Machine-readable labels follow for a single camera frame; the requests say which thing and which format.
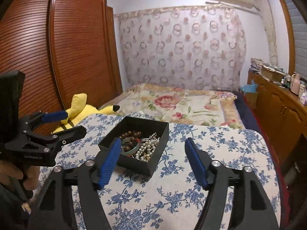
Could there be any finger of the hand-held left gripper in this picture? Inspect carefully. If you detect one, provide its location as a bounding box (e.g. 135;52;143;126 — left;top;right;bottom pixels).
20;111;68;132
23;125;87;154

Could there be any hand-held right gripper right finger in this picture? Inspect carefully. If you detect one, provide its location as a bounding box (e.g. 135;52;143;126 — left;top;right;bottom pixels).
184;138;280;230

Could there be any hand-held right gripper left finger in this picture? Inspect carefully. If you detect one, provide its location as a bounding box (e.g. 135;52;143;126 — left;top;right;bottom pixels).
29;138;123;230

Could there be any pale green jade bangle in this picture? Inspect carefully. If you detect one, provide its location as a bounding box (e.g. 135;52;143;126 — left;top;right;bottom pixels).
120;141;141;155

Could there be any brown wooden bead bracelet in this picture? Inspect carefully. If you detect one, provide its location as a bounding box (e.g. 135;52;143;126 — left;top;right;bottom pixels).
118;130;143;149

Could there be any black cardboard box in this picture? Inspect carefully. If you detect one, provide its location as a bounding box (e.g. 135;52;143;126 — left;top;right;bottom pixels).
98;116;170;177

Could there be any white pearl necklace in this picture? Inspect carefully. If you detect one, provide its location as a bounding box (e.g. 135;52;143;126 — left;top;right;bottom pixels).
134;132;161;162

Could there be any person's left hand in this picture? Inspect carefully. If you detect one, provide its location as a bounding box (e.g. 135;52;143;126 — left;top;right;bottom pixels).
0;160;40;199

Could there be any yellow plush toy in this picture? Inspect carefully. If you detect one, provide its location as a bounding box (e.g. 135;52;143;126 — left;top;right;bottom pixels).
51;93;121;135

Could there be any blue floral white cloth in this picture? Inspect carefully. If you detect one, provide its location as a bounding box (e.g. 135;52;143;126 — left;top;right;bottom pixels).
38;113;283;230

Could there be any pink floral bed quilt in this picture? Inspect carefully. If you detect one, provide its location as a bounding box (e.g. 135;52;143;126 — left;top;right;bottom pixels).
99;83;245;129

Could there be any brown wooden wardrobe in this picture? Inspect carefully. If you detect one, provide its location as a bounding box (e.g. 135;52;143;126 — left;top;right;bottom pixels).
0;0;123;136

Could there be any dark blue blanket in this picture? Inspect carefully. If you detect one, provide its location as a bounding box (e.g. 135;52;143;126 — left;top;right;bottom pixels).
234;91;255;130

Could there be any blue plastic bag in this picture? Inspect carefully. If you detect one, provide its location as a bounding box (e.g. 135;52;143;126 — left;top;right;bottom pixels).
239;80;259;93

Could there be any wooden sideboard cabinet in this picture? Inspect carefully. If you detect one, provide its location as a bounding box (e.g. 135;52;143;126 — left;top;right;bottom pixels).
247;69;307;164

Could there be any circle print headboard cloth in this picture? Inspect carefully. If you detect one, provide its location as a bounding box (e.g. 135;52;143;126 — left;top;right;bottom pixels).
114;5;248;92

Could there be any stack of boxes and papers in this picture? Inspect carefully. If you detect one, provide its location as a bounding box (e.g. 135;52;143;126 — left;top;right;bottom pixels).
250;57;286;81

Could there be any pink thermos jug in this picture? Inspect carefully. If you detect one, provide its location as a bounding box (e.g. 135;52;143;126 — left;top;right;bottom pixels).
290;73;302;94

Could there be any white lace curtain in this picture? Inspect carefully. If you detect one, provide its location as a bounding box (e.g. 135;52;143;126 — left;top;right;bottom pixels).
253;0;279;66

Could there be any grey window blind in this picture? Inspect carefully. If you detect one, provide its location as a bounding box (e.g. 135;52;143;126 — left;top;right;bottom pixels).
286;0;307;80

